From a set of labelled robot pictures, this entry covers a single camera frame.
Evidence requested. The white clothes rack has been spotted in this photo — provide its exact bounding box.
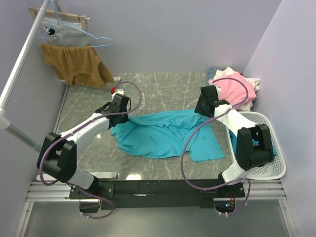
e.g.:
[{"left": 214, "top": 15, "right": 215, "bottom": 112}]
[{"left": 0, "top": 0, "right": 121, "bottom": 182}]

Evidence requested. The white laundry basket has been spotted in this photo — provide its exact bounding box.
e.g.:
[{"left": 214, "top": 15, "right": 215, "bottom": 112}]
[{"left": 222, "top": 112, "right": 286, "bottom": 182}]

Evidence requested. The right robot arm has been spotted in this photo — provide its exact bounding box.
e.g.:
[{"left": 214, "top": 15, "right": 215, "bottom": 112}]
[{"left": 195, "top": 85, "right": 274, "bottom": 184}]

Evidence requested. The brown mustard shirt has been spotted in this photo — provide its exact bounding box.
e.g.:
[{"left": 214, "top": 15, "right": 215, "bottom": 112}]
[{"left": 40, "top": 43, "right": 115, "bottom": 88}]

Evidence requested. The grey panda shirt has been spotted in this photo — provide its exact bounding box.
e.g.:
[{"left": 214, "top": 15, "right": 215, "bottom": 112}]
[{"left": 39, "top": 18, "right": 91, "bottom": 47}]

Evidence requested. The turquoise polo shirt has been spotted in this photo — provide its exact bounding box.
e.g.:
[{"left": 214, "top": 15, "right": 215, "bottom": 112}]
[{"left": 111, "top": 110, "right": 225, "bottom": 162}]

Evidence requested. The teal shirt in basket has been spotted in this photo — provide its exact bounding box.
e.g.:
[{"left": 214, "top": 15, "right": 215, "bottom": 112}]
[{"left": 229, "top": 130, "right": 277, "bottom": 157}]

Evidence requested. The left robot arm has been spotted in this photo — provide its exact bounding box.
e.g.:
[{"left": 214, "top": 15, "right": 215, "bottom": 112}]
[{"left": 37, "top": 93, "right": 131, "bottom": 195}]

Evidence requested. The grey-blue folded shirt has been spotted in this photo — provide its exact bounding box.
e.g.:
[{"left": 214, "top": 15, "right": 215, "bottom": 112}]
[{"left": 206, "top": 68, "right": 218, "bottom": 83}]

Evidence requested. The aluminium rail frame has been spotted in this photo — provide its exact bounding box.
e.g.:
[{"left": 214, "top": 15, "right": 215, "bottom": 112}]
[{"left": 26, "top": 180, "right": 287, "bottom": 202}]

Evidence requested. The light blue wire hanger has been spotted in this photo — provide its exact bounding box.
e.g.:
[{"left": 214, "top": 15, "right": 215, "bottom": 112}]
[{"left": 37, "top": 1, "right": 114, "bottom": 48}]

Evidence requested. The black base beam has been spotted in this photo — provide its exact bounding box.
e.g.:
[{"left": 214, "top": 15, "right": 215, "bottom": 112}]
[{"left": 69, "top": 179, "right": 250, "bottom": 216}]

